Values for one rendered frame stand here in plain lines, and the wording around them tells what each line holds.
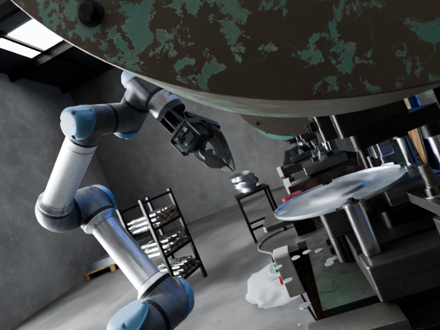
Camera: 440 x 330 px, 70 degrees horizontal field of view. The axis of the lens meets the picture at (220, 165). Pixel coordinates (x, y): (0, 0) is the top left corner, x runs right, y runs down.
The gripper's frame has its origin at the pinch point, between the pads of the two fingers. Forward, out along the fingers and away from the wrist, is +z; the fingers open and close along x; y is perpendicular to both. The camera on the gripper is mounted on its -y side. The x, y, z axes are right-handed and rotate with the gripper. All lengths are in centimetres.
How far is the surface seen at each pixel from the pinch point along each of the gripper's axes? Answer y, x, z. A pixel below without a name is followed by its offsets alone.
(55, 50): -371, -252, -479
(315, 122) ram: 0.7, 20.8, 7.6
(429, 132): 1.0, 32.6, 23.8
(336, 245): 2.6, 5.5, 28.4
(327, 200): 2.7, 11.0, 20.5
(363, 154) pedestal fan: -92, 11, 26
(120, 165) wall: -530, -449, -318
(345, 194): 2.4, 14.4, 22.0
